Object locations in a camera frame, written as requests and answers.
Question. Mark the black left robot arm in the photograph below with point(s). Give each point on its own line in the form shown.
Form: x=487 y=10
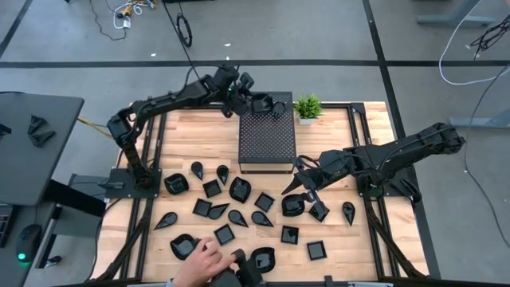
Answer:
x=167 y=99

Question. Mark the black keyboard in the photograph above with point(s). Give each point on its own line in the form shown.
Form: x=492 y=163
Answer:
x=6 y=223

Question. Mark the grey desk base plate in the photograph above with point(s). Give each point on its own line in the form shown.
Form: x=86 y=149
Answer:
x=79 y=227

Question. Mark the person's hand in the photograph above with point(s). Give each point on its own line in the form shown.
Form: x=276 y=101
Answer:
x=199 y=265

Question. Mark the black handheld object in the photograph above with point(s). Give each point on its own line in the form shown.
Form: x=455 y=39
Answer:
x=239 y=277

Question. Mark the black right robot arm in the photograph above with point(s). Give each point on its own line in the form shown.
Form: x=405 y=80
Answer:
x=398 y=153

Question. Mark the white light bar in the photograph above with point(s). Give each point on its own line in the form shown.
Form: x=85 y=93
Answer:
x=370 y=285
x=149 y=285

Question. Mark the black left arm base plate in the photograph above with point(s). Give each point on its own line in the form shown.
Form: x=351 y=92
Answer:
x=119 y=191

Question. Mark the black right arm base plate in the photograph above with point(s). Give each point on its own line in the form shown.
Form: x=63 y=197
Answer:
x=392 y=190

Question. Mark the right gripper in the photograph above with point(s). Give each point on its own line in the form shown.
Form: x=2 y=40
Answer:
x=330 y=169

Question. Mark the black computer mouse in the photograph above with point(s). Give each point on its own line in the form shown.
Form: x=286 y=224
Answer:
x=28 y=239

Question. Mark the grey side desk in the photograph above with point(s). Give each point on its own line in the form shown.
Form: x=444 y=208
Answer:
x=40 y=175

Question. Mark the green plant in white pot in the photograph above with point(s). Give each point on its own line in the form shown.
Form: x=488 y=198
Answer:
x=308 y=107

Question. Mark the black perforated metal rack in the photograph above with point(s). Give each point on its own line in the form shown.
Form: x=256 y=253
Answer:
x=267 y=139

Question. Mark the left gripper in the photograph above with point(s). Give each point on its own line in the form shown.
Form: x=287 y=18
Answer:
x=233 y=85

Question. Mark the black teardrop mini plate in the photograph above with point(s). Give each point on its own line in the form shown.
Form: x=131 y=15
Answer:
x=222 y=174
x=237 y=217
x=348 y=211
x=261 y=218
x=216 y=212
x=279 y=108
x=197 y=170
x=167 y=220

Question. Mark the black desk support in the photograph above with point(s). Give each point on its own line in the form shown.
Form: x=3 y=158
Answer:
x=75 y=198

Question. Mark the grey desk foot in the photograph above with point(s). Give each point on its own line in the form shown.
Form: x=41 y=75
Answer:
x=454 y=19
x=478 y=121

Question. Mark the black folded object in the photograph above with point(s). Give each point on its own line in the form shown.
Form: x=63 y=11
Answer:
x=41 y=138
x=36 y=123

